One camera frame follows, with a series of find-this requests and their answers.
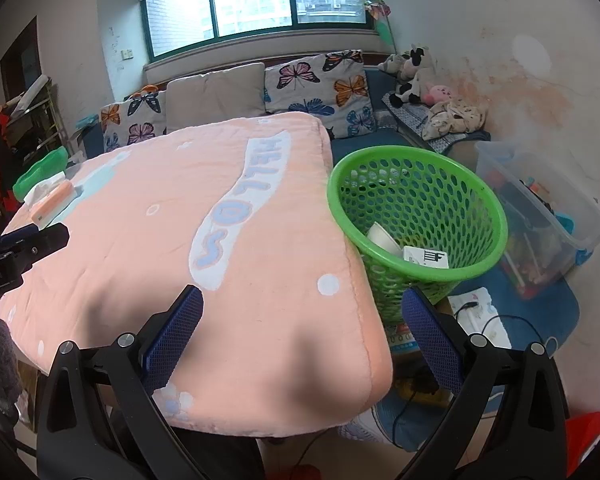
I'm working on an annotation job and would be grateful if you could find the person's left hand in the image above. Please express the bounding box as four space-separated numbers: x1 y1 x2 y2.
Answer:
0 317 23 428

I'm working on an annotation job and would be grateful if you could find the red plastic stool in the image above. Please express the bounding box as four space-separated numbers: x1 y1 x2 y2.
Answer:
565 411 600 478

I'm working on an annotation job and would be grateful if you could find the green perforated plastic basket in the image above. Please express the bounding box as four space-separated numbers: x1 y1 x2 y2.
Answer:
326 146 508 328

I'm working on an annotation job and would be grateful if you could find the pink tissue pack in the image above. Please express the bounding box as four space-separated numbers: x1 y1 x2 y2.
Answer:
24 172 76 228

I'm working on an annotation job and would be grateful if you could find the white blue milk carton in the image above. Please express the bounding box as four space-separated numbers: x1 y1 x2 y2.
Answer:
402 246 449 269

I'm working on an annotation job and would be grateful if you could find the pink plush toy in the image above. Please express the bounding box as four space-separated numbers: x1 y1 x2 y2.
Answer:
427 84 458 106

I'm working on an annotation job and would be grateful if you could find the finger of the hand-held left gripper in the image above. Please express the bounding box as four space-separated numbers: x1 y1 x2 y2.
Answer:
0 223 41 257
7 222 71 272

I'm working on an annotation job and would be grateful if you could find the dark wooden door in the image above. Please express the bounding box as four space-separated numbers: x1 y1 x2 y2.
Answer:
0 16 43 96

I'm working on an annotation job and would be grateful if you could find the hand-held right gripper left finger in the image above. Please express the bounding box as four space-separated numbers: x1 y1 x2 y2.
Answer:
36 285 204 480

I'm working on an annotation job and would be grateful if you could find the black cable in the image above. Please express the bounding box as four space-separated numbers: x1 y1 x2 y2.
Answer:
392 300 561 446

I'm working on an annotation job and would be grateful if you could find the plain grey pillow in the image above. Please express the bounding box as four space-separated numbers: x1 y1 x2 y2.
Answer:
165 62 267 135

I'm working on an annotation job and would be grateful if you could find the blue sofa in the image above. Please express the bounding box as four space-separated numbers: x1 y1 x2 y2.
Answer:
82 67 481 161

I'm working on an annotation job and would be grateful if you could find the white paper cup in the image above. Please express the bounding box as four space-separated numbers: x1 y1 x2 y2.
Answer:
366 221 403 256

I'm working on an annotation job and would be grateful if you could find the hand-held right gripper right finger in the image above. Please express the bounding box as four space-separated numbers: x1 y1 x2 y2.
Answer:
401 287 570 480

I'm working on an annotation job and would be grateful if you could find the small butterfly print pillow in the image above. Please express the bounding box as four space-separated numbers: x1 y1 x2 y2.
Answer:
100 91 168 153

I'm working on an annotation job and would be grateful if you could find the clear plastic storage box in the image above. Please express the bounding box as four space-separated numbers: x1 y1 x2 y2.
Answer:
474 141 600 301

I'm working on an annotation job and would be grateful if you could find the grey plush toy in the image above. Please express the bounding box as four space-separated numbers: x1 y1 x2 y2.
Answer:
377 52 411 73

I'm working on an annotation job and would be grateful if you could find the checkered grey mat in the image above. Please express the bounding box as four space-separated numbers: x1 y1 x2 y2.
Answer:
381 91 491 153

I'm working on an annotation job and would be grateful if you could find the green plastic bowl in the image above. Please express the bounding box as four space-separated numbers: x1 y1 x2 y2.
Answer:
12 146 70 202

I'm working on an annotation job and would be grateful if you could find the black white cow plush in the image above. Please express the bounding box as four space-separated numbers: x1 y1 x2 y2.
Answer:
395 46 433 106

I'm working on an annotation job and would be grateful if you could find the green framed window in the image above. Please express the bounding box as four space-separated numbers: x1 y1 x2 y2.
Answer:
140 0 371 63

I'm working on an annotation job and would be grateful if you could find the metal clothes rack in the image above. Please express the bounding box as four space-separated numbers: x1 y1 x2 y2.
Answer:
5 76 71 161

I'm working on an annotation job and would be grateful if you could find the blue floor mat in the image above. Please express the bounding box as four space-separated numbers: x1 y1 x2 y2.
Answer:
380 280 581 453

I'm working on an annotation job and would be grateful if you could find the large butterfly print pillow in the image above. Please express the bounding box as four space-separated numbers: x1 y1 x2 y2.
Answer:
263 50 378 140

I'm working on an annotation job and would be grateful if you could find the white shoe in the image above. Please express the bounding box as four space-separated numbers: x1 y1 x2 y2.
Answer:
340 407 396 446

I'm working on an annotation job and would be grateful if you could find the spotted cream cloth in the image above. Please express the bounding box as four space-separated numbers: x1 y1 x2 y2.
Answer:
421 99 491 142

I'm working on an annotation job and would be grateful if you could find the colourful pinwheel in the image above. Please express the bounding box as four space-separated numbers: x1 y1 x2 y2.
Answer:
361 0 396 46

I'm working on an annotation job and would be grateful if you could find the white printed cloth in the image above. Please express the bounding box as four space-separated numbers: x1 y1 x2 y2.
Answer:
447 287 513 351

